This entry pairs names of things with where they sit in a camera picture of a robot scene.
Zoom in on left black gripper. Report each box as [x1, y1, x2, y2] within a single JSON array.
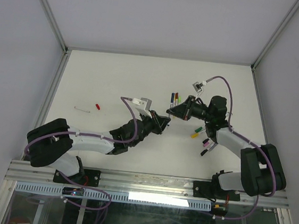
[[129, 108, 171, 151]]

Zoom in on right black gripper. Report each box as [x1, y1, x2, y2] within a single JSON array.
[[165, 93, 214, 123]]

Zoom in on blue pen cap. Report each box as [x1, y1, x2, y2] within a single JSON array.
[[170, 93, 175, 104]]

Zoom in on blue cap marker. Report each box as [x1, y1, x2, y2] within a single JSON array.
[[167, 102, 174, 127]]

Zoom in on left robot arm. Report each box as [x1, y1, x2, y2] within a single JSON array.
[[26, 110, 171, 184]]

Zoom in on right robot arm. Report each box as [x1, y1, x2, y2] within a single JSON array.
[[166, 95, 287, 198]]

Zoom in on brown cap marker centre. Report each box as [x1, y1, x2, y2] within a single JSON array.
[[174, 93, 179, 105]]

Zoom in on yellow cap marker right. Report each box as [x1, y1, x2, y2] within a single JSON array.
[[191, 130, 205, 139]]

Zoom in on magenta cap marker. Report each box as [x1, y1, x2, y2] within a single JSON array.
[[202, 138, 215, 148]]

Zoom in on black cap marker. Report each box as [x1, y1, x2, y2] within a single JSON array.
[[200, 143, 215, 156]]

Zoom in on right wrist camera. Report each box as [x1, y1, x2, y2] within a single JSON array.
[[193, 80, 207, 97]]

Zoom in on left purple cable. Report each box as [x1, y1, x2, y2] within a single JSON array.
[[16, 86, 144, 224]]

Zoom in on white slotted cable duct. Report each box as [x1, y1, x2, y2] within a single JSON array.
[[15, 181, 212, 212]]

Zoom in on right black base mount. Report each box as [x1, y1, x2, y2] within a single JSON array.
[[193, 170, 240, 202]]

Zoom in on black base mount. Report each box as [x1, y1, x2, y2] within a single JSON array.
[[52, 155, 103, 187], [193, 170, 240, 202]]

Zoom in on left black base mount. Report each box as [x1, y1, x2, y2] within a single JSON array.
[[52, 155, 103, 187]]

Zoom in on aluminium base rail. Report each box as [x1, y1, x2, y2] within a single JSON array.
[[5, 158, 290, 213]]

